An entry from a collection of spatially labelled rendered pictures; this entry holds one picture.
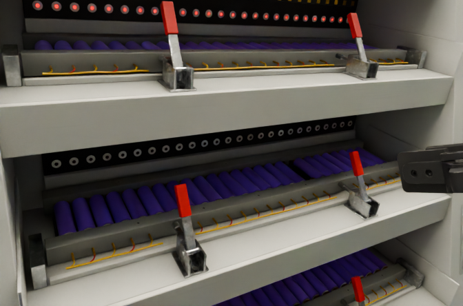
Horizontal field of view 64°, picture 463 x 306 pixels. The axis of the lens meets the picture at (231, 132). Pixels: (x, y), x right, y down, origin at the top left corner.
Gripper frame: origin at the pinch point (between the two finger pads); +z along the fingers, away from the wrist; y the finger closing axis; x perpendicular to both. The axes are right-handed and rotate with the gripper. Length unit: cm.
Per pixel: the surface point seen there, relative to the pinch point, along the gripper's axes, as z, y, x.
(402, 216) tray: 19.0, 18.5, -9.5
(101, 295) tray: 20.6, -23.4, -7.8
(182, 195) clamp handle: 20.2, -14.0, 0.0
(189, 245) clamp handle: 19.9, -14.2, -5.4
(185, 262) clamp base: 19.6, -15.0, -6.9
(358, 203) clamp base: 20.3, 11.7, -6.3
